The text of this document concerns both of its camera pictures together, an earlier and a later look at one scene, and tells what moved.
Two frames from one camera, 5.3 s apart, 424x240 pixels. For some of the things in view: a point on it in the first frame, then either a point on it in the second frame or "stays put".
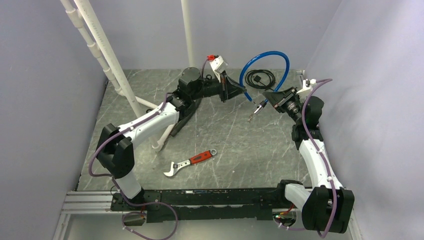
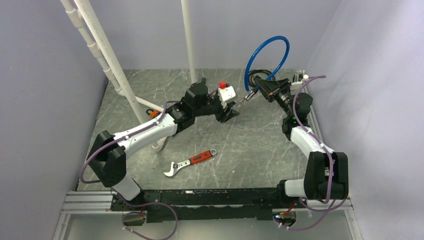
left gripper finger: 233,88 to 232,113
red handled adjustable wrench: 196,159 stays put
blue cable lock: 258,109 to 252,90
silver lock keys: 251,116 to 242,102
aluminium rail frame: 83,202 stays put
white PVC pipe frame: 79,16 stays put
